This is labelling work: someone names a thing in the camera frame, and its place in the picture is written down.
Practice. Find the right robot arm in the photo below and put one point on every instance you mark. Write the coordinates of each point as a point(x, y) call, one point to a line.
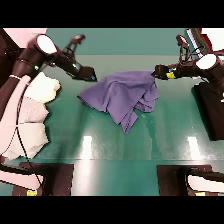
point(213, 71)

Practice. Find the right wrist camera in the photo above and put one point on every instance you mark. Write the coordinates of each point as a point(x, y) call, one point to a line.
point(183, 45)

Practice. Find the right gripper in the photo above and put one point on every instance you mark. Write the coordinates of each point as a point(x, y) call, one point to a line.
point(163, 71)

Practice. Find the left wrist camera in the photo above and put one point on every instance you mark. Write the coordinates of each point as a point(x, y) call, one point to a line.
point(77, 40)

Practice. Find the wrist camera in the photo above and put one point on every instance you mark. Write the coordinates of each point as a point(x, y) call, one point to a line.
point(183, 45)
point(77, 40)

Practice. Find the purple garment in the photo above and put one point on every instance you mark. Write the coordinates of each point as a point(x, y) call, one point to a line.
point(120, 95)

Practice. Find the heap of clothes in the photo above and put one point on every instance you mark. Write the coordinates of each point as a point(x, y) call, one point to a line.
point(200, 38)

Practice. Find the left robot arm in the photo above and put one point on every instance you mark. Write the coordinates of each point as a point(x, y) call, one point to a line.
point(26, 61)

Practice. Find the black garment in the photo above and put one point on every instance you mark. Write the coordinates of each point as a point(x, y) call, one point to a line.
point(210, 113)

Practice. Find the white garment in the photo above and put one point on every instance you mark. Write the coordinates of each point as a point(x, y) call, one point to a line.
point(41, 87)
point(30, 140)

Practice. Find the grey garment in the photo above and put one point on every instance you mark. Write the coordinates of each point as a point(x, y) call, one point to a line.
point(31, 111)

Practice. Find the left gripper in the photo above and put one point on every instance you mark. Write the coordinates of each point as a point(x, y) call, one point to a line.
point(81, 71)

